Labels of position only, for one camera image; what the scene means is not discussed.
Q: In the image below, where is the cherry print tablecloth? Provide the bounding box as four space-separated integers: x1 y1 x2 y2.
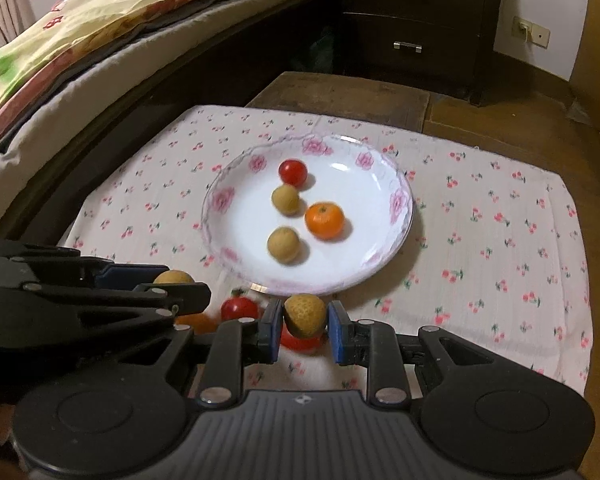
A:
60 105 593 397

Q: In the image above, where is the dark green cloth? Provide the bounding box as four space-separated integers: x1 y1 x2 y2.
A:
307 27 337 73

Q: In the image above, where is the dark wooden nightstand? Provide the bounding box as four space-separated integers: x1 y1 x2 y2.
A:
325 0 506 107

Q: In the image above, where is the bed with colourful quilt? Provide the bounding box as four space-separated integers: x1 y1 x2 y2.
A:
0 0 342 241

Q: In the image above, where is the dark wooden stool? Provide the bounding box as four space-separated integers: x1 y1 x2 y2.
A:
245 71 431 134

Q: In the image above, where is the small round red tomato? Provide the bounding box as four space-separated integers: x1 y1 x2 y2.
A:
279 159 309 187

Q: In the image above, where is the colourful floral quilt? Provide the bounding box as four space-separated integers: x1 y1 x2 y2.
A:
0 0 321 132

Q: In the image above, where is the oblong red tomato with stem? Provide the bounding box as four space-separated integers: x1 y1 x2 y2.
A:
221 287 260 322

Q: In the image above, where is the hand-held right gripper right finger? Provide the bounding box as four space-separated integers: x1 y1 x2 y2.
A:
328 301 511 407

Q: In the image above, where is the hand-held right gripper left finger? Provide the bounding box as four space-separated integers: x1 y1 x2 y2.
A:
105 299 284 407

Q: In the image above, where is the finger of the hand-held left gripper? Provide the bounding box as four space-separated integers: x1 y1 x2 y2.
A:
10 281 213 335
0 238 172 291

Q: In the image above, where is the white floral rim plate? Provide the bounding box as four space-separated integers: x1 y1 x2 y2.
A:
201 132 415 297

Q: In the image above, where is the orange mandarin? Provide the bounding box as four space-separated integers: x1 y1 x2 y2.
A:
304 201 345 240
175 312 220 335

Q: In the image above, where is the white wall outlet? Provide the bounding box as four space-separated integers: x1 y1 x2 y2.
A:
512 16 551 47

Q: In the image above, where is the beige mattress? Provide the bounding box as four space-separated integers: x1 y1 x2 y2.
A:
0 0 327 202

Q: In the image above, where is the tan longan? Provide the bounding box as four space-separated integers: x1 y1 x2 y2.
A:
272 184 301 217
267 226 301 264
152 270 196 286
284 294 327 339

